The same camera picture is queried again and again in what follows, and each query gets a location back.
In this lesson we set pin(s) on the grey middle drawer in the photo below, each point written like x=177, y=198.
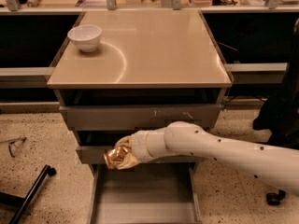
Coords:
x=90, y=153

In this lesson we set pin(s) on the black chair base leg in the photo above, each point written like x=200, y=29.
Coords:
x=20, y=204

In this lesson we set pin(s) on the grey drawer cabinet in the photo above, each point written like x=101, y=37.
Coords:
x=143, y=49

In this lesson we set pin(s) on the grey top drawer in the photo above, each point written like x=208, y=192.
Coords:
x=134, y=109

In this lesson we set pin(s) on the black office chair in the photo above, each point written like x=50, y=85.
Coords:
x=280, y=113

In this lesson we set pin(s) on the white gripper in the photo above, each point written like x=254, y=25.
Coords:
x=140, y=146

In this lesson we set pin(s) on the white ceramic bowl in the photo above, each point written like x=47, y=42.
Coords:
x=85, y=37

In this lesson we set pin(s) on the grey drawer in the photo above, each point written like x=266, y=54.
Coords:
x=134, y=109
x=90, y=153
x=147, y=194

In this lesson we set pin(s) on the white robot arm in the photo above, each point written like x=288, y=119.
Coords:
x=276, y=166

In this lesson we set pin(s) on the grey bottom drawer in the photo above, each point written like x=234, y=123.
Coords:
x=147, y=194

